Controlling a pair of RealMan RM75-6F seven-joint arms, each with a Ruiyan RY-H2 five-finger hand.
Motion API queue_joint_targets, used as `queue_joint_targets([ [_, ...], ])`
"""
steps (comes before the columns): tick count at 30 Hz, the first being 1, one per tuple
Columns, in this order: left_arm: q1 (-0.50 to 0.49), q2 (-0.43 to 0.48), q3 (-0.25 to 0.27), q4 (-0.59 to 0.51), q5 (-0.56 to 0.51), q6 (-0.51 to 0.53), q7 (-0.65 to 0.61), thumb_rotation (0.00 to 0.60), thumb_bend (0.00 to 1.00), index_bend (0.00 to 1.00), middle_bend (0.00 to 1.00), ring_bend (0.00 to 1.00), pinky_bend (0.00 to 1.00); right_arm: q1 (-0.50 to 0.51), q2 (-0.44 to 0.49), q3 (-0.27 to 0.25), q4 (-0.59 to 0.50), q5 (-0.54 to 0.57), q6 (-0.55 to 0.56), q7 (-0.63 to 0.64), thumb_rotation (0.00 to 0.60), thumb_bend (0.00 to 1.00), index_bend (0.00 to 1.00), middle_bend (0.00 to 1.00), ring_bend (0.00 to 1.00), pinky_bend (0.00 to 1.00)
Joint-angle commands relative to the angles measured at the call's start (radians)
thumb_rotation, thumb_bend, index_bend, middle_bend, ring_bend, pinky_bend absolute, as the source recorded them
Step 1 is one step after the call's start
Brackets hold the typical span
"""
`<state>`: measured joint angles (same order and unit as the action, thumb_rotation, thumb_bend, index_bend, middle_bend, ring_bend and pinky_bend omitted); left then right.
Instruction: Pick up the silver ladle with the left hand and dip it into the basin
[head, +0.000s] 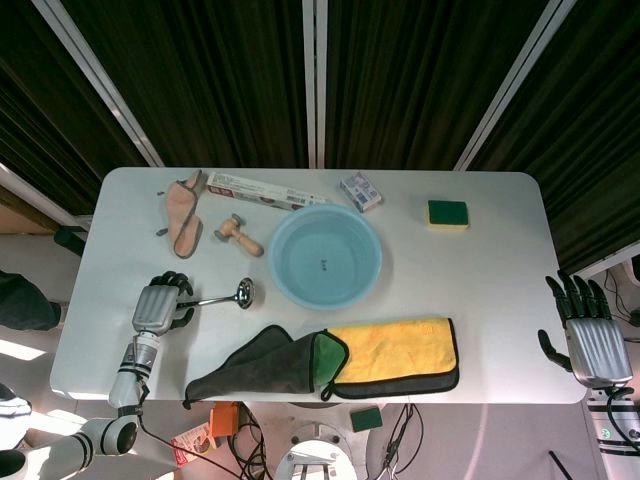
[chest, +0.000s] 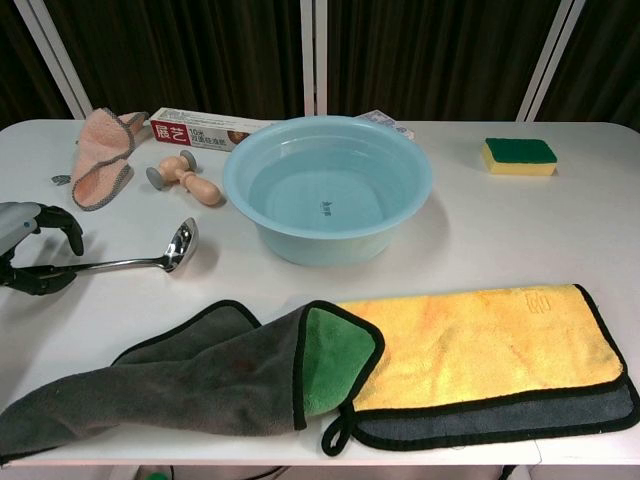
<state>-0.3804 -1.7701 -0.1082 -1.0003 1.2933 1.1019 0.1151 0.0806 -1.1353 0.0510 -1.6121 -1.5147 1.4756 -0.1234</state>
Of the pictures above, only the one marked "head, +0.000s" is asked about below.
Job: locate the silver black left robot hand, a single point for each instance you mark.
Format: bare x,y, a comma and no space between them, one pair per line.
155,305

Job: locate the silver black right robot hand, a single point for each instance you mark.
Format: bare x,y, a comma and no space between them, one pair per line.
595,345

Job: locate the metal ladle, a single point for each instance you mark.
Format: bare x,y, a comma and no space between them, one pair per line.
235,295

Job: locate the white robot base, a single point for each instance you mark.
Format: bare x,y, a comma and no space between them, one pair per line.
320,450

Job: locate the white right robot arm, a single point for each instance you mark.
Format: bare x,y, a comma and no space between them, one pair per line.
617,430

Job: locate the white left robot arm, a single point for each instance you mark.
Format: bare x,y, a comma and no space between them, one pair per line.
75,425

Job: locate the blue plastic basin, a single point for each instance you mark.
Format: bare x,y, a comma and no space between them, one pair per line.
327,257

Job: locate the wooden mallet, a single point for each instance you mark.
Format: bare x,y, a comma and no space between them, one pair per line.
240,235

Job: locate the dark grey green cloth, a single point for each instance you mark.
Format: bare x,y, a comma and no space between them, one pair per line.
265,365

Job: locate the orange box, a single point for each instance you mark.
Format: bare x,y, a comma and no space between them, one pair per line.
225,419

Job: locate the red printed booklet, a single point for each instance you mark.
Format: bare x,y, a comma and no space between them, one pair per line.
192,442

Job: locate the long white red box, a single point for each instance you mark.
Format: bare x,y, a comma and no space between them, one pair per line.
265,191

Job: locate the yellow grey microfiber cloth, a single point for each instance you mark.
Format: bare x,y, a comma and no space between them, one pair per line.
400,350

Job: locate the green yellow sponge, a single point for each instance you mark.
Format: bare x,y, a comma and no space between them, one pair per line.
448,214

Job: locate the small blue white box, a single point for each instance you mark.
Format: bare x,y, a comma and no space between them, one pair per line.
361,192

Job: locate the green sponge on floor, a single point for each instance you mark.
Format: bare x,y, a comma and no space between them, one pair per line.
366,419

